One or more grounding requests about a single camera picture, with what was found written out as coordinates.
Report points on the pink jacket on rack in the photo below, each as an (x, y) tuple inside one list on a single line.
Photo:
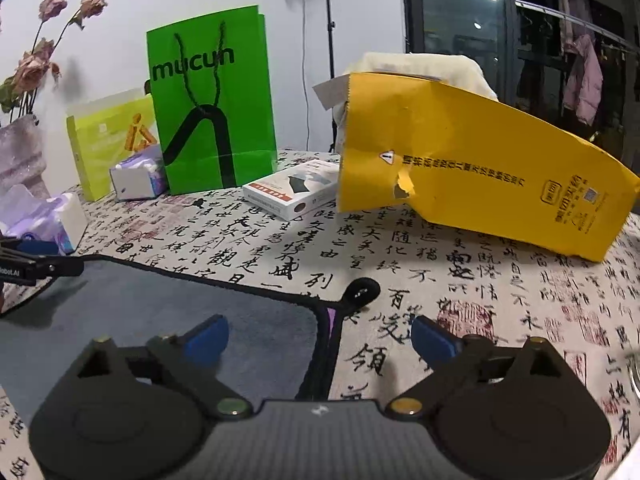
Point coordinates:
[(583, 89)]

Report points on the purple tissue pack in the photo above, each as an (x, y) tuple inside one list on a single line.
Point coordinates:
[(58, 219)]

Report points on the calligraphy print tablecloth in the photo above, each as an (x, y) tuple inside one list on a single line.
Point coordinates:
[(470, 283)]

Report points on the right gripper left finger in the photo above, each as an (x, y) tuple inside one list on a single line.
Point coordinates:
[(136, 412)]

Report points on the grey microfibre towel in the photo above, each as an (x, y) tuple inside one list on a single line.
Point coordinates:
[(279, 346)]

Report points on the yellow paper bag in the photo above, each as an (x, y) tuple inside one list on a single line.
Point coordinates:
[(462, 160)]

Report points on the studio lamp on stand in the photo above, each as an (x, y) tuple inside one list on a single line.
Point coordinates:
[(330, 26)]

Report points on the white red flat box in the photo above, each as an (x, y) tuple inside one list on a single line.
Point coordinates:
[(294, 191)]

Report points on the lime green carton box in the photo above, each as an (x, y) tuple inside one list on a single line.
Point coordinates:
[(105, 132)]

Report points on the purple ceramic vase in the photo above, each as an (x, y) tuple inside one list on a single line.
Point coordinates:
[(22, 159)]

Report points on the small white tissue pack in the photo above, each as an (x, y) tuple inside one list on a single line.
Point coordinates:
[(142, 176)]

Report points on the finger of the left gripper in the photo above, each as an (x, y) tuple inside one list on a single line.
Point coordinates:
[(26, 262)]

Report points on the green mucun paper bag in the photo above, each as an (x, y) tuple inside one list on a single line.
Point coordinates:
[(210, 85)]

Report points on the dried pink roses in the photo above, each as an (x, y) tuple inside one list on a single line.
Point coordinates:
[(20, 90)]

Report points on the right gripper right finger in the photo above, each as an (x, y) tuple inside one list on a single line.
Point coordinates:
[(503, 412)]

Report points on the cream cloth on chair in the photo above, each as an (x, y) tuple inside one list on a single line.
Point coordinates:
[(456, 70)]

